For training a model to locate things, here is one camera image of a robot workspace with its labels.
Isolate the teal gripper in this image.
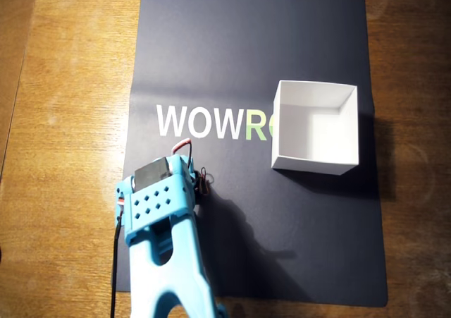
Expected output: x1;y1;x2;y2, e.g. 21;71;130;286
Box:
189;171;200;214

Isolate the small black battery pack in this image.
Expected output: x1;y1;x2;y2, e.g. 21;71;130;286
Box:
192;166;215;206

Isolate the white open cardboard box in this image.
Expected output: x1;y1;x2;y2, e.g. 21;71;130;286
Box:
270;79;360;176

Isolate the black printed mat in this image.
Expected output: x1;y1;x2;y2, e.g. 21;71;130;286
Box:
111;0;388;308

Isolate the white red servo wire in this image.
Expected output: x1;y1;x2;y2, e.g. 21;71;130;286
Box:
171;138;194;169

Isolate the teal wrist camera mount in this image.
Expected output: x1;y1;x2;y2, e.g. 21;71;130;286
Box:
115;179;135;236

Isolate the black camera cable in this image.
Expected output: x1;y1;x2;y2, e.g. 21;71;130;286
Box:
109;217;124;318

